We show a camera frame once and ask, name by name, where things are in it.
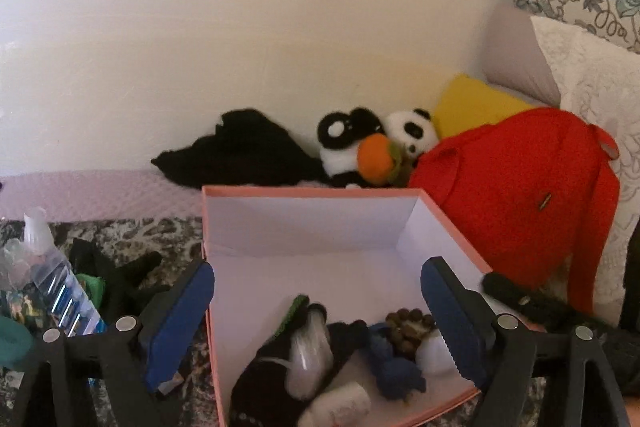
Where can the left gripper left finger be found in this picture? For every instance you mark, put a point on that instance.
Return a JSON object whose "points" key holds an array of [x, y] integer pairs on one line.
{"points": [[131, 358]]}

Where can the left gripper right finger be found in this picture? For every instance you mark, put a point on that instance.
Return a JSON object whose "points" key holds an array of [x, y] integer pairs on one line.
{"points": [[501, 355]]}

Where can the black knit glove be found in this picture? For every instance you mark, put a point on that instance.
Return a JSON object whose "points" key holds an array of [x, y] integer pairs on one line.
{"points": [[124, 292]]}

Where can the blue battery blister pack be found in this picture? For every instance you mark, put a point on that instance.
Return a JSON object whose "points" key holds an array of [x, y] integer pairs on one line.
{"points": [[67, 302]]}

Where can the blue yarn pompom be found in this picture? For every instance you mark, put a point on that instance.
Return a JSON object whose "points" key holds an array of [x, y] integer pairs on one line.
{"points": [[395, 377]]}

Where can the teal oval case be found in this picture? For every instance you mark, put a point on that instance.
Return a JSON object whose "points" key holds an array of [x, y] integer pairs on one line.
{"points": [[15, 344]]}

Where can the black glove in box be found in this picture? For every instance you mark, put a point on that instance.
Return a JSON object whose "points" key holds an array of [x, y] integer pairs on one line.
{"points": [[260, 398]]}

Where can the clear plastic bottle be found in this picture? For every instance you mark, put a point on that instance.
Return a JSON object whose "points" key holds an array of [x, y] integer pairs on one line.
{"points": [[37, 236]]}

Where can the red fabric bag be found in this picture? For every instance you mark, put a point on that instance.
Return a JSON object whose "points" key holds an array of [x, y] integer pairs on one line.
{"points": [[532, 193]]}

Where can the translucent white bottle in box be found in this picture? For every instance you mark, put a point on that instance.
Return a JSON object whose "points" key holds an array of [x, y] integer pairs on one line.
{"points": [[311, 356]]}

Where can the pink quilted bedspread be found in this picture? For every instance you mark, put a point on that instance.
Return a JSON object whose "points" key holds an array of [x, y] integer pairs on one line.
{"points": [[71, 196]]}

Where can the pink cardboard storage box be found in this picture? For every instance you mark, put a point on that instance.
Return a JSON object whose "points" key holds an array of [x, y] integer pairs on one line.
{"points": [[358, 252]]}

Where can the orange plush ball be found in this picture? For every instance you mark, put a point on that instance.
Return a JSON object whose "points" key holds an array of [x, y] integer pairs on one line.
{"points": [[378, 159]]}

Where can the black cloth on bed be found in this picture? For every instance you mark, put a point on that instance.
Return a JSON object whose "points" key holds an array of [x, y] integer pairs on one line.
{"points": [[247, 148]]}

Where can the yellow pillow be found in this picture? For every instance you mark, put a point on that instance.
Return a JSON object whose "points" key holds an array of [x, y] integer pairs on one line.
{"points": [[468, 103]]}

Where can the panda plush toy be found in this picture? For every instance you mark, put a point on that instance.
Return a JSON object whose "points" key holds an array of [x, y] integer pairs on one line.
{"points": [[339, 135]]}

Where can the white lace pillow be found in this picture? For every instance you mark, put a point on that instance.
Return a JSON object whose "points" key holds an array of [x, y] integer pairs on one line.
{"points": [[599, 82]]}

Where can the floral patterned pillow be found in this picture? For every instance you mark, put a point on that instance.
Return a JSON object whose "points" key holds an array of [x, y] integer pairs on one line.
{"points": [[616, 21]]}

